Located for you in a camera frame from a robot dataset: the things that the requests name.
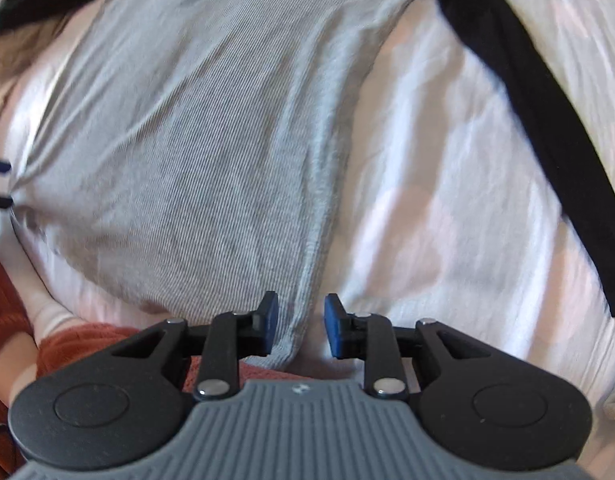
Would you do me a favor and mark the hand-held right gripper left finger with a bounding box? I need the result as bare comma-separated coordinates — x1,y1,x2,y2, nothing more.
110,290,280,402

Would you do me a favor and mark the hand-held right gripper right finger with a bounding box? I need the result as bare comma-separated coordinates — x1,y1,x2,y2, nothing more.
323,293,509,402

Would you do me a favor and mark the black and grey shirt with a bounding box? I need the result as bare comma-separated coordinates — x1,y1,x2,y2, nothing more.
8,0,615,372

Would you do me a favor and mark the beige garment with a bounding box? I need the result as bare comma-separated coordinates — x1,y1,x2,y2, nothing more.
0,22,104,128

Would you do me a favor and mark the person's leg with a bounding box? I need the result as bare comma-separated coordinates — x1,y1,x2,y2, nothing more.
0,332,39,404

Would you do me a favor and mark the bed with pink dotted sheet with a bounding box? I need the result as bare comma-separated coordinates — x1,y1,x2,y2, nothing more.
0,0,615,411

